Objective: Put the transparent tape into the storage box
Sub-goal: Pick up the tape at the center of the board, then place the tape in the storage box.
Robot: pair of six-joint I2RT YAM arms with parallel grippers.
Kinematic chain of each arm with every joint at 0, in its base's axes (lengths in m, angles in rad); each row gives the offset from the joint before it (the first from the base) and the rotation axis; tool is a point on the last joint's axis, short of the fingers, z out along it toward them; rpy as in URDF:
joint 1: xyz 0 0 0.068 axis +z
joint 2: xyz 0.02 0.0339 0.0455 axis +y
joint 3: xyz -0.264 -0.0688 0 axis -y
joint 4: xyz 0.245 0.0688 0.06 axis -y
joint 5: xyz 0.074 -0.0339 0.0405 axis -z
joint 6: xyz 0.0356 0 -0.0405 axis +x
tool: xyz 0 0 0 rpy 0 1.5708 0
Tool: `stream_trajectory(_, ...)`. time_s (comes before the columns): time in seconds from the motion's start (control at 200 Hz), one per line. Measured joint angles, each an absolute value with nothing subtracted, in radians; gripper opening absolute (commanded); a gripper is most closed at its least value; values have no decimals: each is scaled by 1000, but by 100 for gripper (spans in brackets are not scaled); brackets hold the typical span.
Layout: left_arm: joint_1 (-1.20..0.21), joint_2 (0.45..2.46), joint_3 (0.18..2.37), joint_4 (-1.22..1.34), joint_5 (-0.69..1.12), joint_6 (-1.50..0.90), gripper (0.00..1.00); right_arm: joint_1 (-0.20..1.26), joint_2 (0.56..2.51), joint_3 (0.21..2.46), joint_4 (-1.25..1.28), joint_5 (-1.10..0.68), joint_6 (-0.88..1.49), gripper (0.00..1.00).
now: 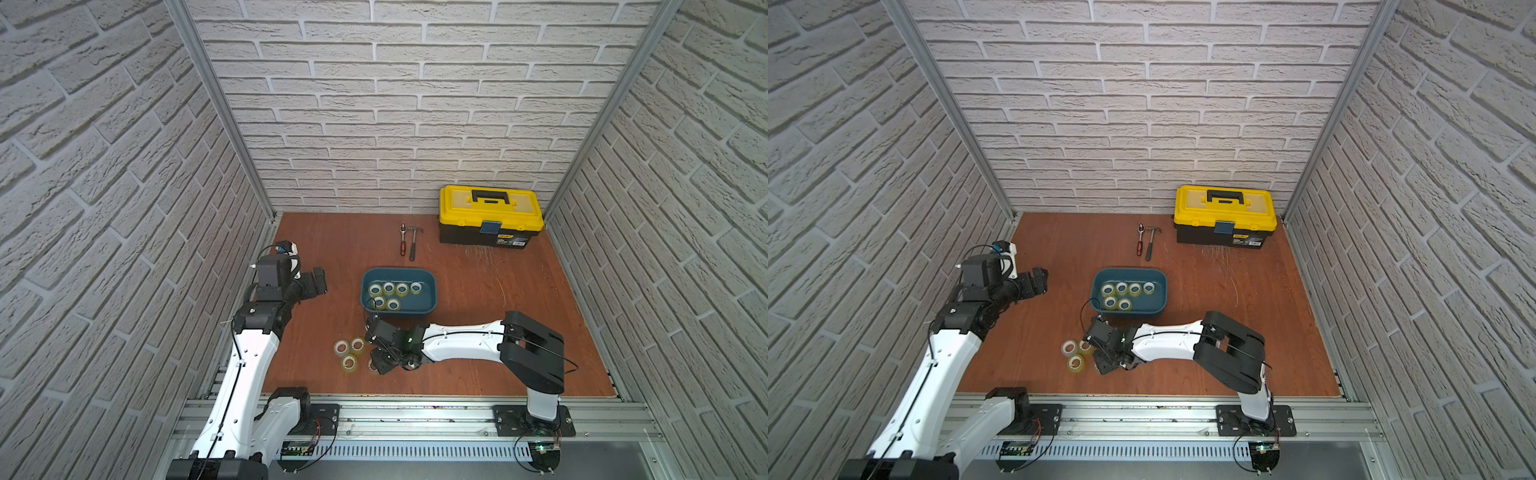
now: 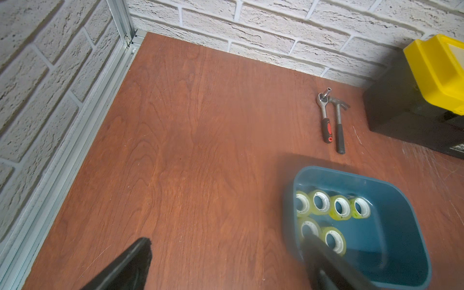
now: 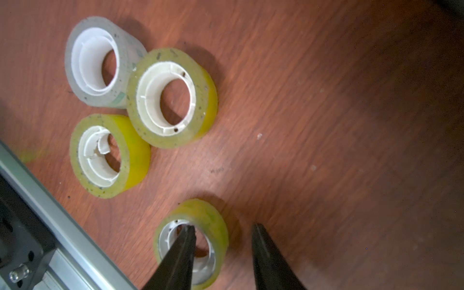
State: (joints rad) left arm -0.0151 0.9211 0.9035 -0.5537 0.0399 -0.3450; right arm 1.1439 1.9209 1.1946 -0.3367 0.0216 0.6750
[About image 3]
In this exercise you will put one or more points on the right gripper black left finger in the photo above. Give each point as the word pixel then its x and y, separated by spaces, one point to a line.
pixel 176 269

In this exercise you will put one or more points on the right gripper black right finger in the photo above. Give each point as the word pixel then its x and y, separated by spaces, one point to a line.
pixel 271 270

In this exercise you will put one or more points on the yellow tape roll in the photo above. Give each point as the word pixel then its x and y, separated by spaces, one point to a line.
pixel 146 84
pixel 207 220
pixel 89 145

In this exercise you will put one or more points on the clear white tape roll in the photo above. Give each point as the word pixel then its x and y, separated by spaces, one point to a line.
pixel 87 46

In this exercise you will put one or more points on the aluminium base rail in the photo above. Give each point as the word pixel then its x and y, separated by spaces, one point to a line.
pixel 78 263

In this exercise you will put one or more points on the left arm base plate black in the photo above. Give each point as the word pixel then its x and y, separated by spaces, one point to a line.
pixel 27 245

